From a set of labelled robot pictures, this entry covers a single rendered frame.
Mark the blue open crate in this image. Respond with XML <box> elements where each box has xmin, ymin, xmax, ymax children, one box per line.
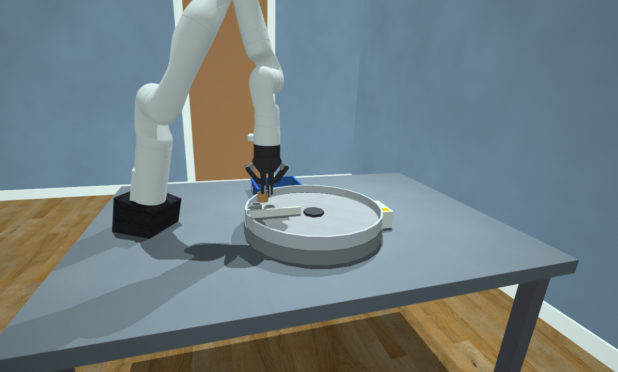
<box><xmin>250</xmin><ymin>176</ymin><xmax>302</xmax><ymax>195</ymax></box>

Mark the bronze bushing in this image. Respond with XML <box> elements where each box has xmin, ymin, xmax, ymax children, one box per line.
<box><xmin>258</xmin><ymin>191</ymin><xmax>268</xmax><ymax>203</ymax></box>

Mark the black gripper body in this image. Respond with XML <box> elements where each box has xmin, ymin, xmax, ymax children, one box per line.
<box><xmin>252</xmin><ymin>144</ymin><xmax>282</xmax><ymax>174</ymax></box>

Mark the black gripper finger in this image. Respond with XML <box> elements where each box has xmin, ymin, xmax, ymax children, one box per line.
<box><xmin>267</xmin><ymin>162</ymin><xmax>289</xmax><ymax>197</ymax></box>
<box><xmin>245</xmin><ymin>163</ymin><xmax>266</xmax><ymax>194</ymax></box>

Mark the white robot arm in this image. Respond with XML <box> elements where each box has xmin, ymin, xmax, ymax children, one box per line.
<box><xmin>130</xmin><ymin>0</ymin><xmax>284</xmax><ymax>206</ymax></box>

